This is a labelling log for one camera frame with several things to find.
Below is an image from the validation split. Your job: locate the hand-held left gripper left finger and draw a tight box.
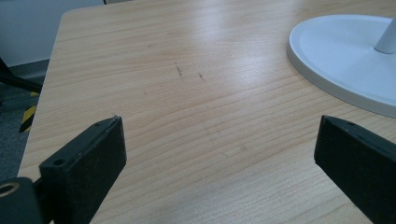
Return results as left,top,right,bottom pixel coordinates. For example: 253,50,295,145
38,115,128,224

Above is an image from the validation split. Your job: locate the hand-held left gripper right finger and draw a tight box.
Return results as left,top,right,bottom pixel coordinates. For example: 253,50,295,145
313,115,396,224

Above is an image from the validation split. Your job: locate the yellow black striped tape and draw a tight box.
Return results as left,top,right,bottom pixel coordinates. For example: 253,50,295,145
18,91,40,133

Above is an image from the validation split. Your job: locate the white round lamp base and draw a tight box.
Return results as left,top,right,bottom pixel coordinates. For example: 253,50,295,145
286,14,396,119

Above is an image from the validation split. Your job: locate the black metal stand leg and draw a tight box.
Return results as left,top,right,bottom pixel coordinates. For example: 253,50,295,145
0,57,43,95

